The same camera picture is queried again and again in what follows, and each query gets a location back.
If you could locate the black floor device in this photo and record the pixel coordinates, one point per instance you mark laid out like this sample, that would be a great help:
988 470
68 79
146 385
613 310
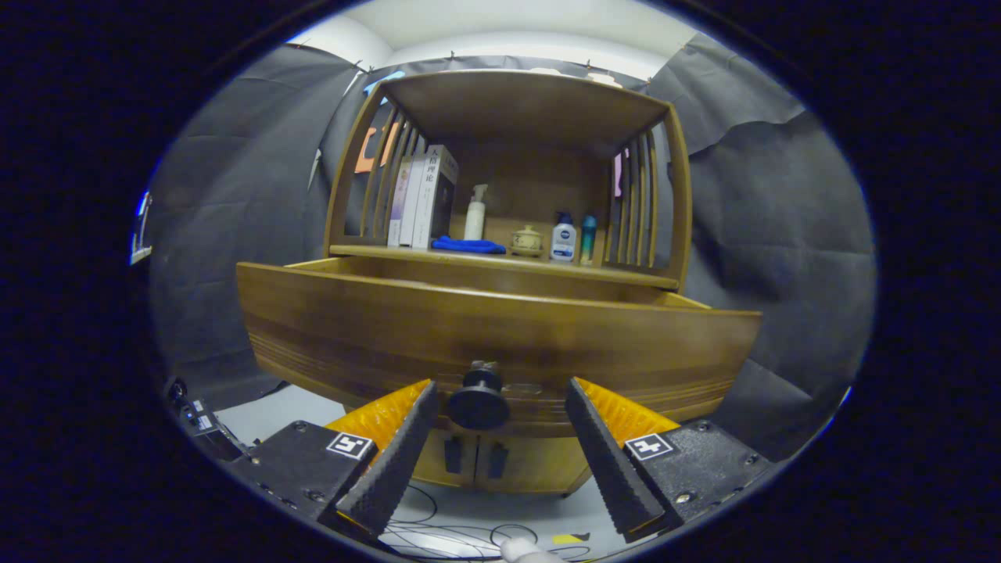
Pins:
199 422

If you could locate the wooden countertop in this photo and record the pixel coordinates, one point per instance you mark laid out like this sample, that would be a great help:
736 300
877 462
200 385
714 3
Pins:
539 263

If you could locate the white pump bottle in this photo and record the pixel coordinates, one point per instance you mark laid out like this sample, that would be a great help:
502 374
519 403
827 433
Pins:
475 223

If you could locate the black backdrop cloth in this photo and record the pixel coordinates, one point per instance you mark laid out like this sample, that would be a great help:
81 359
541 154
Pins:
782 234

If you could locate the white lotion bottle blue cap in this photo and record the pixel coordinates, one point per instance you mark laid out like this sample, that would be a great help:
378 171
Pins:
563 242

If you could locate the thick white and black book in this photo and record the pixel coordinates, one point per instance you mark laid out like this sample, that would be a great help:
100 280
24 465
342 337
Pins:
436 195

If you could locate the blue folded cloth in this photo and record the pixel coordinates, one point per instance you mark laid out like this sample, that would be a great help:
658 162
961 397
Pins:
469 245

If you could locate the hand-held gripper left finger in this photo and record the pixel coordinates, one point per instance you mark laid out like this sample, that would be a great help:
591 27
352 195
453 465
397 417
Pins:
395 465

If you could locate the thin white book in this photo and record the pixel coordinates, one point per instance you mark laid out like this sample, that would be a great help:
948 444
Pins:
412 203

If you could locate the teal slim bottle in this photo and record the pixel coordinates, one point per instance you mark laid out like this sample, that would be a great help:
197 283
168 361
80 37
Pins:
588 238

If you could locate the beige lidded teacup with saucer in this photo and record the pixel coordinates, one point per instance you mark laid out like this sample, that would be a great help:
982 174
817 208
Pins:
526 242

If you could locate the black round drawer knob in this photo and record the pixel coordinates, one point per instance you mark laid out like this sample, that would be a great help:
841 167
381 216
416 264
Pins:
478 403

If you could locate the wooden cabinet door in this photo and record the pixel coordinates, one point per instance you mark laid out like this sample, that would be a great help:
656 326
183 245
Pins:
539 465
430 469

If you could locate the pale purple book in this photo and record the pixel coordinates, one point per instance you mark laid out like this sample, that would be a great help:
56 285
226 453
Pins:
397 207

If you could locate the yellow floor tape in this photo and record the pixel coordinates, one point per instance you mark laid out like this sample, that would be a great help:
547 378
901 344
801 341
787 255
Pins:
569 539

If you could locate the wooden cabinet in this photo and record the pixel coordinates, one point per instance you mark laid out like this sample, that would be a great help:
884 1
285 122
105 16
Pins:
532 109

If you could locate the wooden drawer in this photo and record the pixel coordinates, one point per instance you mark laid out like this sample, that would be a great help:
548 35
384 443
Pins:
508 336

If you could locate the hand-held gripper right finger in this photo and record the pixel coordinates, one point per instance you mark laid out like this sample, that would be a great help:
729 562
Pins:
606 461

